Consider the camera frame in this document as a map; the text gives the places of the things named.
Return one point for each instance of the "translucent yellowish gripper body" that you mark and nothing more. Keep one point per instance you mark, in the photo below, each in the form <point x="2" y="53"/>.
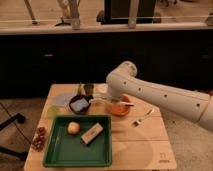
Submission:
<point x="114" y="102"/>

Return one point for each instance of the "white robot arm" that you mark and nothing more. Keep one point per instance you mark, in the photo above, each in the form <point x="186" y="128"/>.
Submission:
<point x="192" y="105"/>

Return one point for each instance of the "red bowl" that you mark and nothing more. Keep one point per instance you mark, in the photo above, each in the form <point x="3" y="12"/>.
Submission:
<point x="119" y="111"/>

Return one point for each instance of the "wooden block brush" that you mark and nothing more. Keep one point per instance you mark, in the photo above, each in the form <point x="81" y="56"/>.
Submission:
<point x="92" y="133"/>

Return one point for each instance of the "dark bowl with sponge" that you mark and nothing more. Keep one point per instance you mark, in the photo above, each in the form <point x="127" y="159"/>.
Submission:
<point x="79" y="104"/>

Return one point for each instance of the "white cup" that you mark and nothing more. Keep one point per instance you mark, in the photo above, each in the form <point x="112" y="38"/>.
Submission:
<point x="102" y="90"/>

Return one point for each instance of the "metal fork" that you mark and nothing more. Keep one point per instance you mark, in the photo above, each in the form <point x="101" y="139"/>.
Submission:
<point x="139" y="121"/>

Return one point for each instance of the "dark metal cup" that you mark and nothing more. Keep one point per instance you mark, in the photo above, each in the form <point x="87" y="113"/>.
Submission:
<point x="88" y="88"/>

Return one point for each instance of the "small green bottle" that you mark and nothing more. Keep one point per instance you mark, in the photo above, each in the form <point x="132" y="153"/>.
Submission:
<point x="79" y="90"/>

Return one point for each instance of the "yellow onion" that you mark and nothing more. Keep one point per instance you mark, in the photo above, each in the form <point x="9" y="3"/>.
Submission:
<point x="73" y="128"/>

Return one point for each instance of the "clear plastic lid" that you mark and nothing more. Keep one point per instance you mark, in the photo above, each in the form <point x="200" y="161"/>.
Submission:
<point x="62" y="100"/>

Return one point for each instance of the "green plastic tray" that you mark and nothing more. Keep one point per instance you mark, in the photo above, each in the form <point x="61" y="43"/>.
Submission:
<point x="66" y="150"/>

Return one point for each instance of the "yellow-green sponge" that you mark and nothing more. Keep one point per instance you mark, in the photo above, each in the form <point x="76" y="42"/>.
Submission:
<point x="53" y="111"/>

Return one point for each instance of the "bunch of red grapes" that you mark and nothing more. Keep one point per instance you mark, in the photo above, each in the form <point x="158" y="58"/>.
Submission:
<point x="39" y="140"/>

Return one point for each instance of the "black chair base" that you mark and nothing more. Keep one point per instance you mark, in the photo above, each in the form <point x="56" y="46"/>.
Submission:
<point x="8" y="137"/>

